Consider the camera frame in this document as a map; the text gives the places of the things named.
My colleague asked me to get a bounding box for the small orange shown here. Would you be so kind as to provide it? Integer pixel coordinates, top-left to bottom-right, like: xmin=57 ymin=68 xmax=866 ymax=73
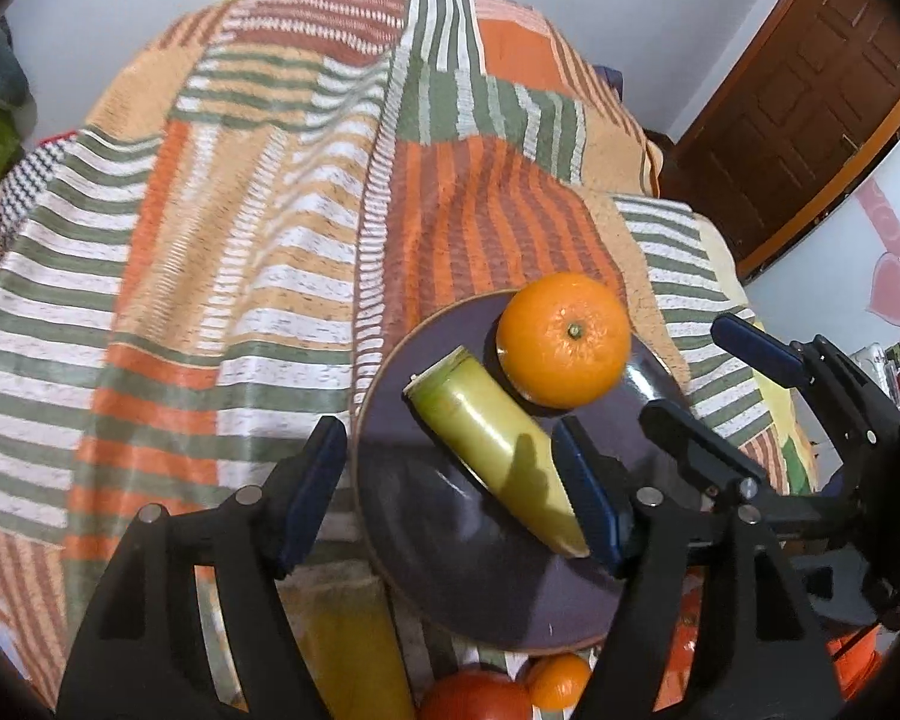
xmin=523 ymin=652 xmax=595 ymax=713

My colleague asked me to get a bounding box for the pink heart wall decoration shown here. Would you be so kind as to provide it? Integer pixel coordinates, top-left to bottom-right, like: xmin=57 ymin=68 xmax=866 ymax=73
xmin=853 ymin=157 xmax=900 ymax=350

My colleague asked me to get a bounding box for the dark round plate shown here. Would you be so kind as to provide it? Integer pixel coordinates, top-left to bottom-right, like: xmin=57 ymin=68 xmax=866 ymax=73
xmin=351 ymin=289 xmax=695 ymax=653

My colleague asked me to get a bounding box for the red tomato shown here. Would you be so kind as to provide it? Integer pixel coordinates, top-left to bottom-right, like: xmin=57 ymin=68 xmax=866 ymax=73
xmin=418 ymin=670 xmax=535 ymax=720

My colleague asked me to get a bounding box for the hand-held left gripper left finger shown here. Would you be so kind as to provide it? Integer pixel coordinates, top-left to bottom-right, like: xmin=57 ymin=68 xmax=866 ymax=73
xmin=56 ymin=416 xmax=350 ymax=720

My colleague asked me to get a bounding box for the orange plastic container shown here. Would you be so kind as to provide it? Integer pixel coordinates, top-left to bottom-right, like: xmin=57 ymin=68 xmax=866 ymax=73
xmin=656 ymin=585 xmax=884 ymax=698

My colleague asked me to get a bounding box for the brown wooden door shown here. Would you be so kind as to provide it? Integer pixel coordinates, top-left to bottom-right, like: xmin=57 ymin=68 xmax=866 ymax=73
xmin=654 ymin=0 xmax=900 ymax=278

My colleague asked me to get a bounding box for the yellow-green banana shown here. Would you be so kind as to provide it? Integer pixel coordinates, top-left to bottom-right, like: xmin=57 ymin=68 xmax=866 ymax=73
xmin=403 ymin=346 xmax=593 ymax=559

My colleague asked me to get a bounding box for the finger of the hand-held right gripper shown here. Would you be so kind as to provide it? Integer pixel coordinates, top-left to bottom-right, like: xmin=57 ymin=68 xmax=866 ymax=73
xmin=711 ymin=313 xmax=900 ymax=466
xmin=640 ymin=400 xmax=860 ymax=537

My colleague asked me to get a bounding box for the yellow banana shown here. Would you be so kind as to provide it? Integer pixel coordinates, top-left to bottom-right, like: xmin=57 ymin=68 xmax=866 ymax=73
xmin=298 ymin=604 xmax=419 ymax=720

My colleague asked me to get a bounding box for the large orange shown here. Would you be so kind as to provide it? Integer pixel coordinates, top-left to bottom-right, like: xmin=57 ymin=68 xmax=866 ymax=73
xmin=495 ymin=271 xmax=632 ymax=410

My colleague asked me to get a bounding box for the striped patchwork blanket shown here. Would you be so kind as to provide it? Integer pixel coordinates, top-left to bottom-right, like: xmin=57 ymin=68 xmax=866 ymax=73
xmin=0 ymin=0 xmax=824 ymax=720

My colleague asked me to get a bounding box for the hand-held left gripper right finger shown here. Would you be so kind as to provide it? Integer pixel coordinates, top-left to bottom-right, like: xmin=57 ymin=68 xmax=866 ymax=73
xmin=551 ymin=418 xmax=845 ymax=720

